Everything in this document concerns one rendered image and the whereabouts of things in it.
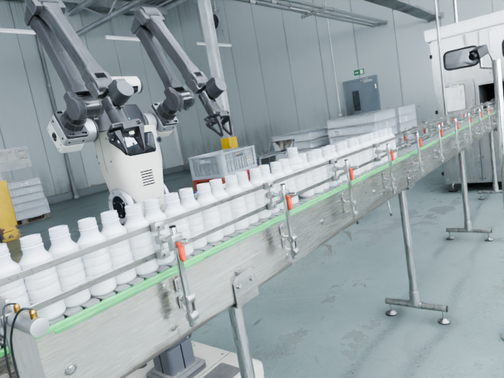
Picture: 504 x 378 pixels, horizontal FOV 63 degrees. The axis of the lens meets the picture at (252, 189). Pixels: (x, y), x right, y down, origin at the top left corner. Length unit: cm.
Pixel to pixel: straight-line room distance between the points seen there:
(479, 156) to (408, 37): 646
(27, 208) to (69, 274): 982
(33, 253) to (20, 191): 980
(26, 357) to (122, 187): 101
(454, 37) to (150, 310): 534
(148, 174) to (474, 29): 474
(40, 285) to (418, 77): 1123
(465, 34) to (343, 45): 696
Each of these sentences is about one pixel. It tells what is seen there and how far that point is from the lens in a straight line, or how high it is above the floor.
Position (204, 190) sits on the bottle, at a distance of 114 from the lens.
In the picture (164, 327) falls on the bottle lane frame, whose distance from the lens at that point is 104.
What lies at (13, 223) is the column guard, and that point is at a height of 30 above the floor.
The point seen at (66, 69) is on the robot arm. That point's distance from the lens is 162.
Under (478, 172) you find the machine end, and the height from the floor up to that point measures 26.
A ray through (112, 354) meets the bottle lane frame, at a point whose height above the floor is 88.
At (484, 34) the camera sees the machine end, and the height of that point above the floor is 189.
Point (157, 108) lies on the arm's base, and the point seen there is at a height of 145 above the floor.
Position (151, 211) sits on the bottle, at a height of 114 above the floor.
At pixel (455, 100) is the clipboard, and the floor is 118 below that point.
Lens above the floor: 130
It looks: 9 degrees down
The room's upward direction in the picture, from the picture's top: 10 degrees counter-clockwise
